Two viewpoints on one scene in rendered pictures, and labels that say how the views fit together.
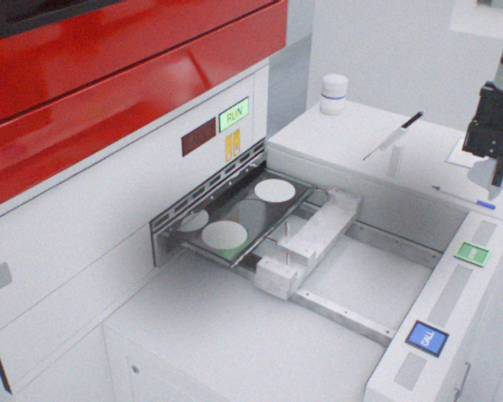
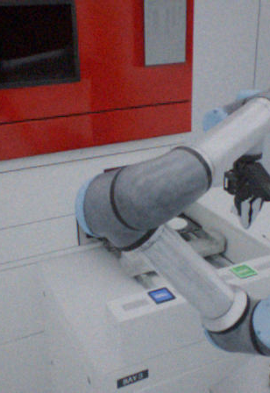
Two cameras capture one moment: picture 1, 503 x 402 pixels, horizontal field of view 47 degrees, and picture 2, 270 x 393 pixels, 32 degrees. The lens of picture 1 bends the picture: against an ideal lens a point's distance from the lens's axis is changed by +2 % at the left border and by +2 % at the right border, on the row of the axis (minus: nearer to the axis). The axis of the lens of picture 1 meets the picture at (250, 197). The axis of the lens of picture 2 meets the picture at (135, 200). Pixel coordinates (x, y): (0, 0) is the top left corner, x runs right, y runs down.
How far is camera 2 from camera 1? 0.85 m
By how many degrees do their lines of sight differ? 31
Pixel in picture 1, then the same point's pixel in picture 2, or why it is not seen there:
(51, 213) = (10, 184)
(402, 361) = (136, 300)
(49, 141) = (3, 141)
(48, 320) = (2, 243)
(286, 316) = (128, 287)
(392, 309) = not seen: hidden behind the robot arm
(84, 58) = (27, 107)
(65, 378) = (10, 284)
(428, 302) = not seen: hidden behind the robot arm
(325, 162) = (209, 210)
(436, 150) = not seen: outside the picture
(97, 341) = (32, 273)
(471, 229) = (261, 261)
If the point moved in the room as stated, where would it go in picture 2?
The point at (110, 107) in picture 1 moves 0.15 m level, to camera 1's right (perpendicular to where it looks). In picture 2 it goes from (41, 134) to (79, 140)
